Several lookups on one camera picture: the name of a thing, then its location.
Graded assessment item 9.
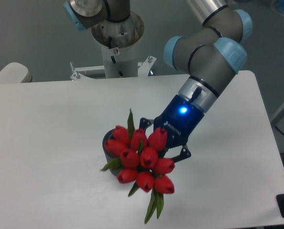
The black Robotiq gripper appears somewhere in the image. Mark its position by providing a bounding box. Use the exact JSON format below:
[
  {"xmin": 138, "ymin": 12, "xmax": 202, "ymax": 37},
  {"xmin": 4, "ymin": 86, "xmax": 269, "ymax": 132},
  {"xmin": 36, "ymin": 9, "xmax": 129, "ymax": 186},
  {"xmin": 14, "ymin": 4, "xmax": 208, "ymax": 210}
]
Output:
[{"xmin": 139, "ymin": 95, "xmax": 204, "ymax": 163}]

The red tulip bouquet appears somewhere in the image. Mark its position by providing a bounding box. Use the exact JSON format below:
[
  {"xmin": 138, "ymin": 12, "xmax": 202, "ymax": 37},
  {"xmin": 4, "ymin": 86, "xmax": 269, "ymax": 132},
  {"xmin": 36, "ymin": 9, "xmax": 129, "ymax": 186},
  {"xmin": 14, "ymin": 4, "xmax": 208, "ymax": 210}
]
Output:
[{"xmin": 101, "ymin": 113, "xmax": 175, "ymax": 223}]

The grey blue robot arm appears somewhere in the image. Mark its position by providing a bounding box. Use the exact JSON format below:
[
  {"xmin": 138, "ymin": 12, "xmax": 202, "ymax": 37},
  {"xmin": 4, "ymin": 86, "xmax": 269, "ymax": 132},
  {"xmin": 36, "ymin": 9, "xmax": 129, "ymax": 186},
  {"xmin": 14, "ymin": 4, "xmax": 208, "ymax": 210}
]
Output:
[{"xmin": 63, "ymin": 0, "xmax": 253, "ymax": 162}]

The dark grey ribbed vase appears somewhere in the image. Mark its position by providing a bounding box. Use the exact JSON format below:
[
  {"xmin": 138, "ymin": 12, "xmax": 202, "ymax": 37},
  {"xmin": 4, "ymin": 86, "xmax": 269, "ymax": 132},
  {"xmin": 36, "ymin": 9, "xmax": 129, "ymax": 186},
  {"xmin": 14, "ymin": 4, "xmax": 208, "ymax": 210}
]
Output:
[{"xmin": 102, "ymin": 130, "xmax": 122, "ymax": 177}]

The beige chair armrest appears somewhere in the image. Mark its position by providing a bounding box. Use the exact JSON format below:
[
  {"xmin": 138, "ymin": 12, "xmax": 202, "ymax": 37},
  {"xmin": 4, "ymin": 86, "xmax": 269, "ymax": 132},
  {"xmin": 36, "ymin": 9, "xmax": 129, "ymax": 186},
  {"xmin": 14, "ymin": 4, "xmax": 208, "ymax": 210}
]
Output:
[{"xmin": 0, "ymin": 62, "xmax": 32, "ymax": 84}]

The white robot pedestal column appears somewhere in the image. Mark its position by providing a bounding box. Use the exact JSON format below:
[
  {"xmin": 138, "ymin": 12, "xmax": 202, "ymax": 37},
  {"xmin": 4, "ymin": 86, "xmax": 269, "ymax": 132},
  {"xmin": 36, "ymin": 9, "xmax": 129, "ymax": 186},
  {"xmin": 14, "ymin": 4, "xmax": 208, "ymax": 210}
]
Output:
[{"xmin": 91, "ymin": 10, "xmax": 145, "ymax": 78}]

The white metal base frame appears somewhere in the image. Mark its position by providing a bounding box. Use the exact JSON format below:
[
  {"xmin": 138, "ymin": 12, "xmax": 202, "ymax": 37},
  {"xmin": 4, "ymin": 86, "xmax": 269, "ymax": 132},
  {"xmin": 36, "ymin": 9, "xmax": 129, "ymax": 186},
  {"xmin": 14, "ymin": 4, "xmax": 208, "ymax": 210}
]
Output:
[{"xmin": 69, "ymin": 55, "xmax": 157, "ymax": 81}]

